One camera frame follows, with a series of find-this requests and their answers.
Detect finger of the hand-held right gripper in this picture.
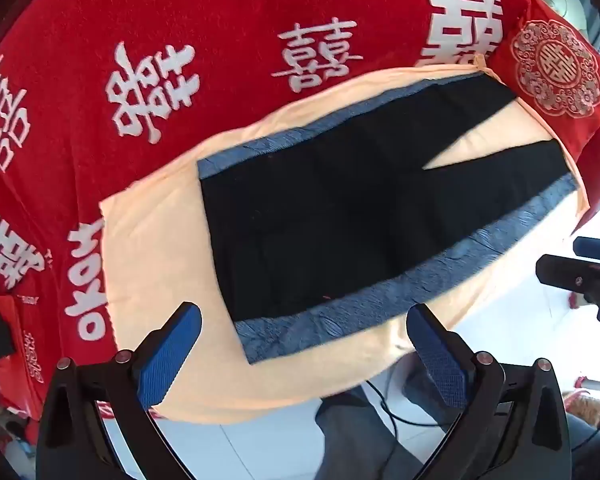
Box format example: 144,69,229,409
536,254,600,292
573,236,600,262

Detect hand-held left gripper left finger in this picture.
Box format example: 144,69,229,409
36,301,203,480

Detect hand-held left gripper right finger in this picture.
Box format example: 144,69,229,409
406,302,578,480

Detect black pants with blue stripes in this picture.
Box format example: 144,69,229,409
196,72,578,365

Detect person's left leg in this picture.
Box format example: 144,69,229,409
314,387,426,480

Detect peach towel blanket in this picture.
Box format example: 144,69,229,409
100,57,591,426

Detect red printed bag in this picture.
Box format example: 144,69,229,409
0,294,48,413

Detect red ornamented cushion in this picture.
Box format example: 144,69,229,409
487,0,600,161

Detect red printed blanket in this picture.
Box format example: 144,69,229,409
0,0,600,423

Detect black cable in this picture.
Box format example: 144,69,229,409
367,377,433,428

